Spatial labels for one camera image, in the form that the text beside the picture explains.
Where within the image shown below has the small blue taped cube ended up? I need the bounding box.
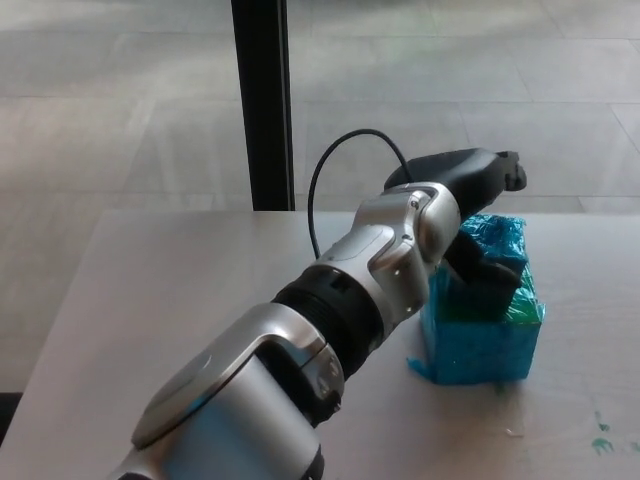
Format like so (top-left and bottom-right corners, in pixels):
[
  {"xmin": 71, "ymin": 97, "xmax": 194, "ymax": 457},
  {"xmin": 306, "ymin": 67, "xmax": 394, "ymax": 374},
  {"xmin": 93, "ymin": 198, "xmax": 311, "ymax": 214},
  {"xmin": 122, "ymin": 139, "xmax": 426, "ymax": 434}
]
[{"xmin": 444, "ymin": 211, "xmax": 530, "ymax": 321}]

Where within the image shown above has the black window frame post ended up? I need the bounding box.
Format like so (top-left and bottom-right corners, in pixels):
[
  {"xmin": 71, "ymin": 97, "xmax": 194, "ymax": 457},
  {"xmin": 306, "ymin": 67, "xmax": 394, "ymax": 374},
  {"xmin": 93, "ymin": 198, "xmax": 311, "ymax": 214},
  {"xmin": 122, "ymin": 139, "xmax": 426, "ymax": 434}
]
[{"xmin": 230, "ymin": 0, "xmax": 297, "ymax": 212}]

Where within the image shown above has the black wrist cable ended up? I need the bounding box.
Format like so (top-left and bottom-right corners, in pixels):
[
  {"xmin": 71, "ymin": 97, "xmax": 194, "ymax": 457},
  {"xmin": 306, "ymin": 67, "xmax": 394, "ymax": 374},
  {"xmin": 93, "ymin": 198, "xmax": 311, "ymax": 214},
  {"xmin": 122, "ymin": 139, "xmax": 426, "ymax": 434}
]
[{"xmin": 306, "ymin": 129, "xmax": 414, "ymax": 259}]

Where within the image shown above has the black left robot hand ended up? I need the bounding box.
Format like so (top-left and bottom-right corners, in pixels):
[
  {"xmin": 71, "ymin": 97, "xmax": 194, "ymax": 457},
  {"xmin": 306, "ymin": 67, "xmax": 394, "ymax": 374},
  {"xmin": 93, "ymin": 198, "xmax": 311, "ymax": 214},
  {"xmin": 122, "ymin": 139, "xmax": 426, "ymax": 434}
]
[{"xmin": 383, "ymin": 147, "xmax": 528, "ymax": 301}]

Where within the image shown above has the big blue green taped cube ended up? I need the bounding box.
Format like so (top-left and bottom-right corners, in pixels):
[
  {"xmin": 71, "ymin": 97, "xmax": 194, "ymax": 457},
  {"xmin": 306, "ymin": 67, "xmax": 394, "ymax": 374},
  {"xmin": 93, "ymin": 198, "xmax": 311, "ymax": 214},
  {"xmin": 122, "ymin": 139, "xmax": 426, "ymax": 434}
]
[{"xmin": 405, "ymin": 264, "xmax": 548, "ymax": 387}]

